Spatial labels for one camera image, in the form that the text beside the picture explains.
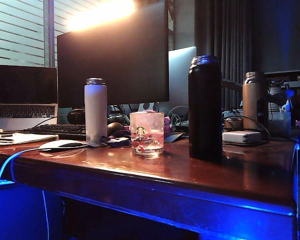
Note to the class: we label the black computer mouse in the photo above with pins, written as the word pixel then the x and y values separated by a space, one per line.
pixel 114 128

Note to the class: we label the beige thermos bottle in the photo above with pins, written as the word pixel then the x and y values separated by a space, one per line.
pixel 251 102

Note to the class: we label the black desk gadget clutter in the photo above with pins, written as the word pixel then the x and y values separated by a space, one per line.
pixel 280 93

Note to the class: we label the white thermos bottle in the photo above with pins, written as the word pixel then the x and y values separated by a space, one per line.
pixel 95 112

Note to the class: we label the small brown cup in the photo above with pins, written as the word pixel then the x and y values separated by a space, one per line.
pixel 233 123

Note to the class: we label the silver laptop with black screen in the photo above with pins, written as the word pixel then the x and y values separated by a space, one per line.
pixel 24 100

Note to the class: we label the black keyboard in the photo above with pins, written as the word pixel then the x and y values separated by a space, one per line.
pixel 57 130

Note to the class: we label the large black computer monitor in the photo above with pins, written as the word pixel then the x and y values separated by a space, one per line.
pixel 113 65

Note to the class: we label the blue flat booklet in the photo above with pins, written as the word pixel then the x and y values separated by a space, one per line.
pixel 173 137

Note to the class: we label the black round headphones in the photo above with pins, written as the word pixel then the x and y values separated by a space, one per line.
pixel 75 116

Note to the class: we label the white paper notebook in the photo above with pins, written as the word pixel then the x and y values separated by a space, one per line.
pixel 27 138

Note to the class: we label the black pen on notebook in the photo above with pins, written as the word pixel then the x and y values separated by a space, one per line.
pixel 0 140

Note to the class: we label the white computer mouse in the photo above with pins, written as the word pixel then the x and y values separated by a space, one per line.
pixel 60 144

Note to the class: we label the clear plastic container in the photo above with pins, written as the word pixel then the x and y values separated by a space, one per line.
pixel 279 123

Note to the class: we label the black thermos bottle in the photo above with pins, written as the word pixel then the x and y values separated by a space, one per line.
pixel 205 110

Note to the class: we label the glass cup with Starbucks logo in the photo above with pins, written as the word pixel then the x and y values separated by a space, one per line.
pixel 147 135

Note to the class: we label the striped window blind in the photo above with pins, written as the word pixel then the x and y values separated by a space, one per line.
pixel 17 32

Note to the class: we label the silver computer back panel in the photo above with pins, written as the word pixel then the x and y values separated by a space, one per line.
pixel 181 80

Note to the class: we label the white power adapter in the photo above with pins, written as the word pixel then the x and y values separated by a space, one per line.
pixel 241 137

